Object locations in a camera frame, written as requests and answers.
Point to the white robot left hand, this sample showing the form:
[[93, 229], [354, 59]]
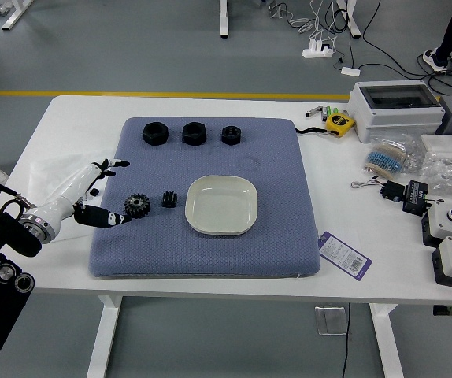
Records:
[[68, 189]]

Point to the large black bevel gear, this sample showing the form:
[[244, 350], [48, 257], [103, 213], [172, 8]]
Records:
[[140, 207]]

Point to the small black spur gear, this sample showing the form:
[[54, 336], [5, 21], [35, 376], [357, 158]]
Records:
[[169, 199]]

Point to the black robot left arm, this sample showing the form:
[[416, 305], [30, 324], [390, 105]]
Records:
[[1, 236]]

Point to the large black hex nut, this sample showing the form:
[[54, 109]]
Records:
[[155, 134], [194, 133]]

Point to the small black hex nut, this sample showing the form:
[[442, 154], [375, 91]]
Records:
[[231, 135]]

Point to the silver box under table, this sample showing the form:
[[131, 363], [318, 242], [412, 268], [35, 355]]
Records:
[[330, 321]]

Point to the small white flat box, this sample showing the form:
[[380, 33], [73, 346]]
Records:
[[442, 145]]

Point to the clear printed plastic bag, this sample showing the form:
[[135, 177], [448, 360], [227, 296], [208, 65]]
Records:
[[52, 169]]

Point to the white square dish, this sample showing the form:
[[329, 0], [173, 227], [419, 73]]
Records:
[[221, 204]]

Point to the blue-grey quilted mat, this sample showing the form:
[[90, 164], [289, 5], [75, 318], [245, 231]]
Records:
[[210, 256]]

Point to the white background table leg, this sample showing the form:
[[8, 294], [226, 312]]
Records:
[[15, 13], [353, 19], [224, 17]]

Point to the green batteries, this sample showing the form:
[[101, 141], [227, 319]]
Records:
[[329, 111]]

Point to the purple barcode tag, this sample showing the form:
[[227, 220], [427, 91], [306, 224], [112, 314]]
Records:
[[344, 256]]

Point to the white power strip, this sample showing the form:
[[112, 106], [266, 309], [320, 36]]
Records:
[[317, 52]]

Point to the white power adapter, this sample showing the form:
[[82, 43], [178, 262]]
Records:
[[350, 71]]

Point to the bag of blue resistors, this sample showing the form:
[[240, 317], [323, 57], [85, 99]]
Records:
[[391, 155]]

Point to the black module with green label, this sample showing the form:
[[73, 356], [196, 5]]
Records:
[[415, 197]]

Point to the clear crumpled plastic bag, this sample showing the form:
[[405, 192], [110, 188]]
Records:
[[450, 173]]

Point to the grey metal bracket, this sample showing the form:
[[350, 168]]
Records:
[[2, 8], [276, 10]]

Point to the grey enclosure with clear lid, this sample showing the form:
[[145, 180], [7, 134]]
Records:
[[395, 116]]

